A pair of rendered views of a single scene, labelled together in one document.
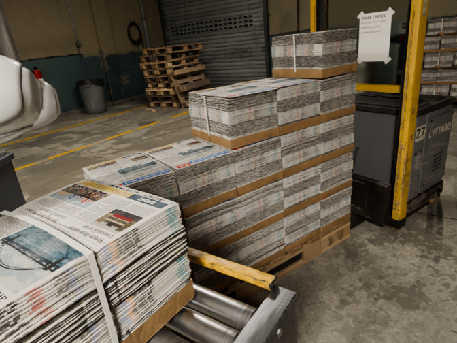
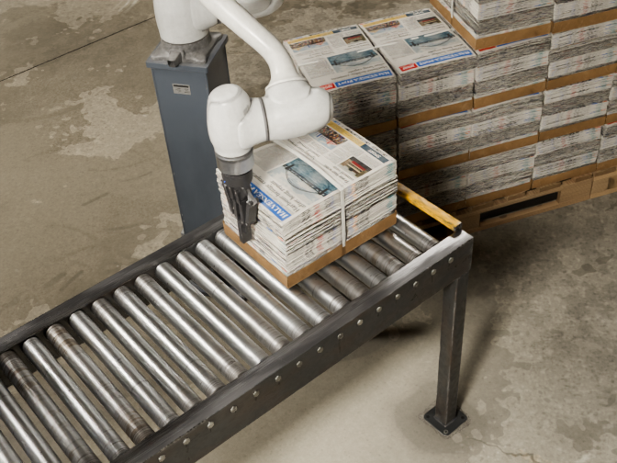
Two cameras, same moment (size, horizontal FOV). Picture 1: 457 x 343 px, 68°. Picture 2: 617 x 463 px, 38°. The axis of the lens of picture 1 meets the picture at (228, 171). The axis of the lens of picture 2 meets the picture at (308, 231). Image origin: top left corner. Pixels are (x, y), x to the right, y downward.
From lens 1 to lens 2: 168 cm
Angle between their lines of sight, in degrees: 25
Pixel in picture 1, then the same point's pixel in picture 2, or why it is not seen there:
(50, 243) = (316, 176)
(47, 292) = (321, 207)
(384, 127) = not seen: outside the picture
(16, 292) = (309, 204)
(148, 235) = (373, 180)
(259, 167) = (510, 74)
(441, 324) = not seen: outside the picture
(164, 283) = (377, 210)
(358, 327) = (589, 298)
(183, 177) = (405, 82)
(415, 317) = not seen: outside the picture
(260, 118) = (524, 12)
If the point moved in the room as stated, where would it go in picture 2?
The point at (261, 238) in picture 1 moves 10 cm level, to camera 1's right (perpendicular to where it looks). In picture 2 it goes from (497, 164) to (523, 167)
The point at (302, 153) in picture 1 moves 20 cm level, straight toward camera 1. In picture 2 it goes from (585, 58) to (570, 86)
